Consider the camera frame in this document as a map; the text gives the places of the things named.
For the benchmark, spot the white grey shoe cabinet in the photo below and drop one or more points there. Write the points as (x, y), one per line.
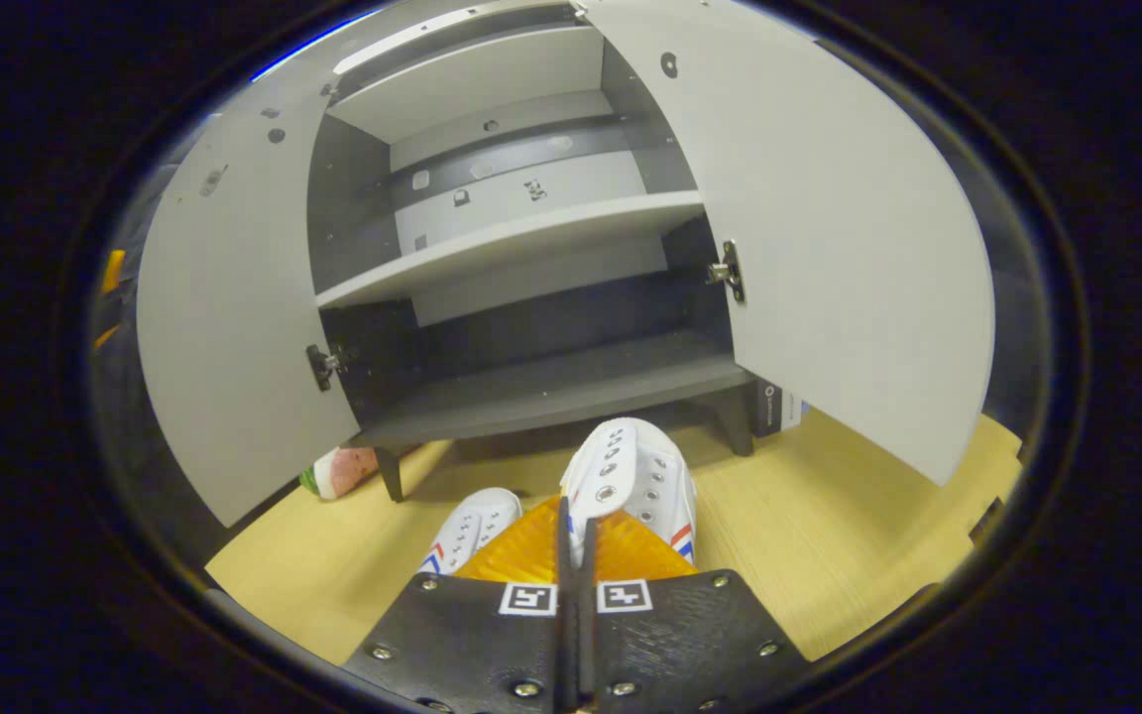
(531, 387)

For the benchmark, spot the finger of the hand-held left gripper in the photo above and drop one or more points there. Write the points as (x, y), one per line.
(103, 337)
(113, 270)

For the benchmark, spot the metal door hinge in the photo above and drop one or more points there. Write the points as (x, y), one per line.
(728, 270)
(323, 365)

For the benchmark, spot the white cabinet door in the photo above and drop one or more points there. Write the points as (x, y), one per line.
(849, 248)
(234, 347)

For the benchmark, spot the white canvas shoe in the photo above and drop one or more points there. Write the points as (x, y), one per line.
(630, 476)
(472, 526)

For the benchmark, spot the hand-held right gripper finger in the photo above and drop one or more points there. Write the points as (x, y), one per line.
(587, 645)
(565, 645)

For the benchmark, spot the small black white box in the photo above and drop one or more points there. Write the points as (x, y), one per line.
(777, 407)

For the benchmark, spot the watermelon slice plush toy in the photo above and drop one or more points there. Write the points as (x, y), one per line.
(341, 471)

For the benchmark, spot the black backdrop cloth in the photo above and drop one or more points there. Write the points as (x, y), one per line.
(120, 426)
(1015, 347)

